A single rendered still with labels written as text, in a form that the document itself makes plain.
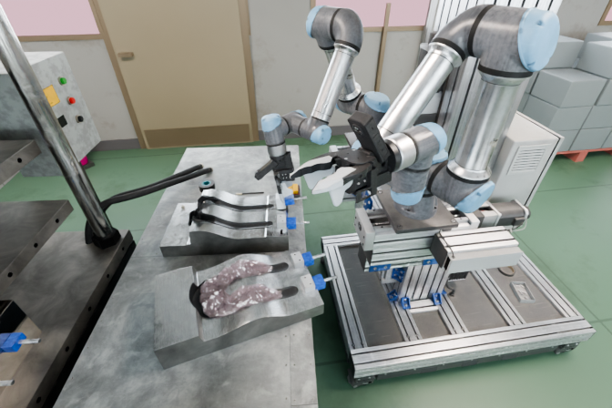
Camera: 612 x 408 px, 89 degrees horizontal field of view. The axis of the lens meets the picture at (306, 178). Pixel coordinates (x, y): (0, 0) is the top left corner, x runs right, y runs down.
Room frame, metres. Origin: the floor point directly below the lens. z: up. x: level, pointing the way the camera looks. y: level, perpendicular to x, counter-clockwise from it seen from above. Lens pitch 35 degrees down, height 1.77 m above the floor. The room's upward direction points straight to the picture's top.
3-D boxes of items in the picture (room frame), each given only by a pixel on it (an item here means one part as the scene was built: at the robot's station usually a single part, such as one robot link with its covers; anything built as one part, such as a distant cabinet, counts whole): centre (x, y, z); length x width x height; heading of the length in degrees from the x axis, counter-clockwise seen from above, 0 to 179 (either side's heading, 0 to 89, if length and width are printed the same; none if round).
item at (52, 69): (1.15, 1.04, 0.73); 0.30 x 0.22 x 1.47; 3
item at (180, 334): (0.63, 0.22, 0.85); 0.50 x 0.26 x 0.11; 110
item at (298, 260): (0.78, -0.01, 0.85); 0.13 x 0.05 x 0.05; 110
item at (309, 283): (0.68, -0.05, 0.85); 0.13 x 0.05 x 0.05; 110
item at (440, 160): (0.86, -0.40, 1.20); 0.13 x 0.12 x 0.14; 34
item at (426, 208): (0.87, -0.39, 1.09); 0.15 x 0.15 x 0.10
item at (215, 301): (0.63, 0.22, 0.90); 0.26 x 0.18 x 0.08; 110
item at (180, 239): (0.98, 0.33, 0.87); 0.50 x 0.26 x 0.14; 93
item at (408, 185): (0.62, -0.24, 1.33); 0.11 x 0.08 x 0.11; 34
